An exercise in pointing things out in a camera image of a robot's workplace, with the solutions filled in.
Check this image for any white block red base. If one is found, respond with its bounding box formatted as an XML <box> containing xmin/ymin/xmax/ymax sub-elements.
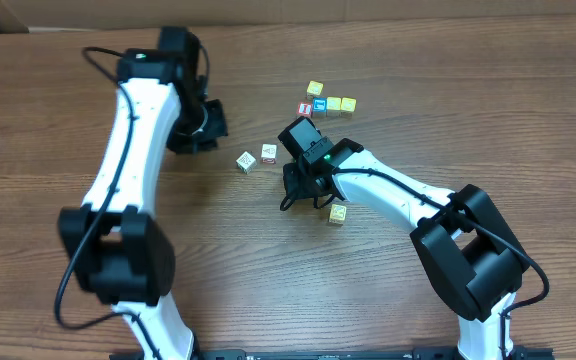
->
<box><xmin>261</xmin><ymin>144</ymin><xmax>278</xmax><ymax>164</ymax></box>

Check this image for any white block green pattern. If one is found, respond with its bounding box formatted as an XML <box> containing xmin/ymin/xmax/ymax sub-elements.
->
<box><xmin>236</xmin><ymin>151</ymin><xmax>257</xmax><ymax>174</ymax></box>

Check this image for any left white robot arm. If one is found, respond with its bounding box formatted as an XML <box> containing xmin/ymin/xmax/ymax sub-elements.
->
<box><xmin>53</xmin><ymin>26</ymin><xmax>228</xmax><ymax>359</ymax></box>

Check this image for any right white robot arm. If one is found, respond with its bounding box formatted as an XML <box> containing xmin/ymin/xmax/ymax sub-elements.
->
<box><xmin>278</xmin><ymin>117</ymin><xmax>529</xmax><ymax>359</ymax></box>

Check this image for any red letter block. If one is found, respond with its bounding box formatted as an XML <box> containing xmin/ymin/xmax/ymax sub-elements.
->
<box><xmin>296</xmin><ymin>102</ymin><xmax>312</xmax><ymax>118</ymax></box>

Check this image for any blue letter block upper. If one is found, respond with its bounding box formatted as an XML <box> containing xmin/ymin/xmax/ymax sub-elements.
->
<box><xmin>311</xmin><ymin>98</ymin><xmax>327</xmax><ymax>118</ymax></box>

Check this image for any yellow block middle row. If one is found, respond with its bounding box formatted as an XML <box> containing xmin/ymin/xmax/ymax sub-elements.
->
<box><xmin>326</xmin><ymin>96</ymin><xmax>342</xmax><ymax>117</ymax></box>

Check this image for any yellow block row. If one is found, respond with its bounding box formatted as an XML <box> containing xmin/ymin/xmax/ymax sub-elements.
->
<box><xmin>340</xmin><ymin>97</ymin><xmax>357</xmax><ymax>118</ymax></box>
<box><xmin>326</xmin><ymin>96</ymin><xmax>342</xmax><ymax>117</ymax></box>

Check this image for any yellow block right row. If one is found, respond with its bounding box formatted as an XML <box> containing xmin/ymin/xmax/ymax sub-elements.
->
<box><xmin>340</xmin><ymin>97</ymin><xmax>357</xmax><ymax>118</ymax></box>

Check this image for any yellow block top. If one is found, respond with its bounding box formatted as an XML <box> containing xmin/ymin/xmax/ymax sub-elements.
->
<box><xmin>306</xmin><ymin>80</ymin><xmax>324</xmax><ymax>99</ymax></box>

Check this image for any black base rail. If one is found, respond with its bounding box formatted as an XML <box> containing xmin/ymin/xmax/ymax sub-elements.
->
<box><xmin>109</xmin><ymin>346</ymin><xmax>555</xmax><ymax>360</ymax></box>

